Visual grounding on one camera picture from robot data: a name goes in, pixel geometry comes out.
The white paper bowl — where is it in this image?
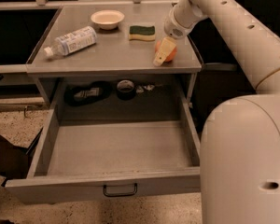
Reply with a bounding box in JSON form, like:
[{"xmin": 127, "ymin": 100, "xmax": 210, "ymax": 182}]
[{"xmin": 91, "ymin": 10, "xmax": 125, "ymax": 30}]

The dark brown object at left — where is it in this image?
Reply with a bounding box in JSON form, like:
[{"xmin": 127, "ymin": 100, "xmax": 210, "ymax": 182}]
[{"xmin": 0, "ymin": 130, "xmax": 42, "ymax": 187}]

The green yellow sponge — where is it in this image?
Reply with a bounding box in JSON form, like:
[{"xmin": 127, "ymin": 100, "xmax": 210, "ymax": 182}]
[{"xmin": 129, "ymin": 25, "xmax": 156, "ymax": 41}]

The black drawer handle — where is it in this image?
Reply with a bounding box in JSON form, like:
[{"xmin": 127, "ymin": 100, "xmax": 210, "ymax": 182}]
[{"xmin": 103, "ymin": 183, "xmax": 138, "ymax": 198}]

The open grey top drawer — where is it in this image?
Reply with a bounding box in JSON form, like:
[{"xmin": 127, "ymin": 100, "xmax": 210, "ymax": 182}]
[{"xmin": 6, "ymin": 115, "xmax": 200, "ymax": 203}]

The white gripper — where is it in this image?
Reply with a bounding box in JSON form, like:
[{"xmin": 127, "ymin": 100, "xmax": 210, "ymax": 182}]
[{"xmin": 152, "ymin": 7, "xmax": 194, "ymax": 68}]

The crumpled white wrapper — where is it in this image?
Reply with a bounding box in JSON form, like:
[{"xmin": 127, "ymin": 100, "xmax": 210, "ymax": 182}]
[{"xmin": 136, "ymin": 84, "xmax": 161, "ymax": 94}]

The orange fruit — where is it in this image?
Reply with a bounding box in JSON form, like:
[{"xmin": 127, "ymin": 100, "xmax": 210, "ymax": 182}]
[{"xmin": 154, "ymin": 39, "xmax": 178, "ymax": 63}]

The grey metal cabinet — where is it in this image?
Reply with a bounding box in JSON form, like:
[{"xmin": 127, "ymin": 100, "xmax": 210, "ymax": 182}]
[{"xmin": 28, "ymin": 3, "xmax": 201, "ymax": 123}]

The black tape roll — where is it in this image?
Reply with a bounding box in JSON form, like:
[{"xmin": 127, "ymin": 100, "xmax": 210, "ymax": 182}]
[{"xmin": 117, "ymin": 79, "xmax": 135, "ymax": 100}]

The black strap bundle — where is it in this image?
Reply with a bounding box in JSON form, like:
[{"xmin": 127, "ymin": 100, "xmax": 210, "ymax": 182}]
[{"xmin": 63, "ymin": 80, "xmax": 113, "ymax": 107}]

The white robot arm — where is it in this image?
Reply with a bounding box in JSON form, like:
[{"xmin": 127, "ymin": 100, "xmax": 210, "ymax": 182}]
[{"xmin": 154, "ymin": 0, "xmax": 280, "ymax": 224}]

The clear plastic water bottle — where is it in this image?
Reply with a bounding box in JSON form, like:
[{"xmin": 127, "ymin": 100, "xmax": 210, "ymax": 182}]
[{"xmin": 44, "ymin": 26, "xmax": 97, "ymax": 58}]

